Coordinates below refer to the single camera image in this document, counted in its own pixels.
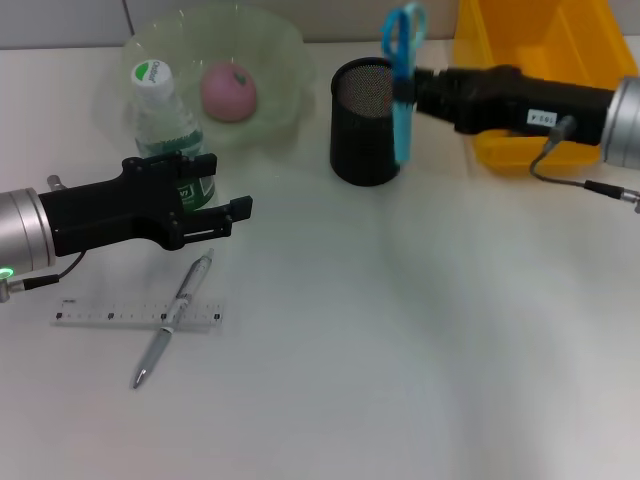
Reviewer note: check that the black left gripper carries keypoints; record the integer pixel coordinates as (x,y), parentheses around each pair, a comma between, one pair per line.
(110,215)

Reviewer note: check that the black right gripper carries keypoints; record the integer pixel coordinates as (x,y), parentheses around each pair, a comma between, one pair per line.
(520,102)

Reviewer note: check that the blue scissors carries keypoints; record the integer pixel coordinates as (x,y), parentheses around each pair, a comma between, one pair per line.
(402,130)

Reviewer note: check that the clear green-label water bottle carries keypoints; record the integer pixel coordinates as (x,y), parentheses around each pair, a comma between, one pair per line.
(165,125)

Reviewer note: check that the silver ballpoint pen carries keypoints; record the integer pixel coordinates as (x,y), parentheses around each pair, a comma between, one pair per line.
(170,320)

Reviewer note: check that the clear plastic ruler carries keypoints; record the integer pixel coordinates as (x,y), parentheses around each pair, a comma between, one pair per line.
(100,315)

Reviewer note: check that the black mesh pen holder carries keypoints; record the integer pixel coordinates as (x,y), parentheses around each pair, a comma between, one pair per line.
(360,150)

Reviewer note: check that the green translucent fruit bowl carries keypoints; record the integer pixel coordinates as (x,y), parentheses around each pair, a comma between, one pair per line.
(280,75)

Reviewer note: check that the yellow plastic bin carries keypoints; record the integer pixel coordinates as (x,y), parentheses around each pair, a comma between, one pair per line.
(540,35)

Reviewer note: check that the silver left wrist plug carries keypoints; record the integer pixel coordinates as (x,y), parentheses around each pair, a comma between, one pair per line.
(54,183)

